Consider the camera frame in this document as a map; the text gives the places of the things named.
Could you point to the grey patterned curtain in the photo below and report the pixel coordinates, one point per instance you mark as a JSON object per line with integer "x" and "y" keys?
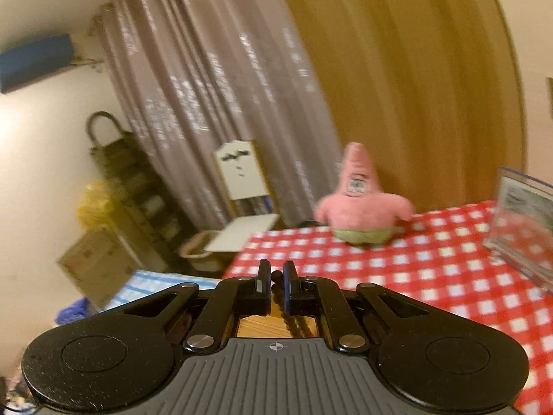
{"x": 207, "y": 95}

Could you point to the red checkered tablecloth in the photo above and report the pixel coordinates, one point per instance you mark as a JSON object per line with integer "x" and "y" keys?
{"x": 432, "y": 268}

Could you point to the black folding rack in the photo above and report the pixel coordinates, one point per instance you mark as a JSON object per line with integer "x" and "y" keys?
{"x": 129, "y": 181}

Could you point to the pink starfish plush toy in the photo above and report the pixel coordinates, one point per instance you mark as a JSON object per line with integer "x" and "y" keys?
{"x": 360, "y": 207}

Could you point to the blue milk carton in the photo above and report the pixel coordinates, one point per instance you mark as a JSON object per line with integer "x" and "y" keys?
{"x": 71, "y": 310}

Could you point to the wooden door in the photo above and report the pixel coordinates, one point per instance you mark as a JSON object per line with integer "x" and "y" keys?
{"x": 410, "y": 73}

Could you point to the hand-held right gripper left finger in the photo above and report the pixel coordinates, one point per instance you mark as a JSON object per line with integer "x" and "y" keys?
{"x": 267, "y": 287}

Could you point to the wall air conditioner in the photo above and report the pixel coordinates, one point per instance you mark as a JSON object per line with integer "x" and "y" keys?
{"x": 34, "y": 62}

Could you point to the sand art picture frame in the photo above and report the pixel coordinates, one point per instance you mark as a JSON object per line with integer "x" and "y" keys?
{"x": 522, "y": 224}

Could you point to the white wooden chair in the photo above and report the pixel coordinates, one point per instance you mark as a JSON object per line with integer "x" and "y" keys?
{"x": 242, "y": 173}

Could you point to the gold plastic tray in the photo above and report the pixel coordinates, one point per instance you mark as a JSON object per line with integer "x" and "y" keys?
{"x": 255, "y": 326}

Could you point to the yellow plastic bag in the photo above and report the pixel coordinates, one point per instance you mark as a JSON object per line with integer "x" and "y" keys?
{"x": 95, "y": 207}

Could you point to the cardboard box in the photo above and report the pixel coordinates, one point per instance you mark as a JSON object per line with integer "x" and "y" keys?
{"x": 95, "y": 268}

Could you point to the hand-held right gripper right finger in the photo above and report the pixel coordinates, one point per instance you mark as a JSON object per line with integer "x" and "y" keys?
{"x": 288, "y": 287}

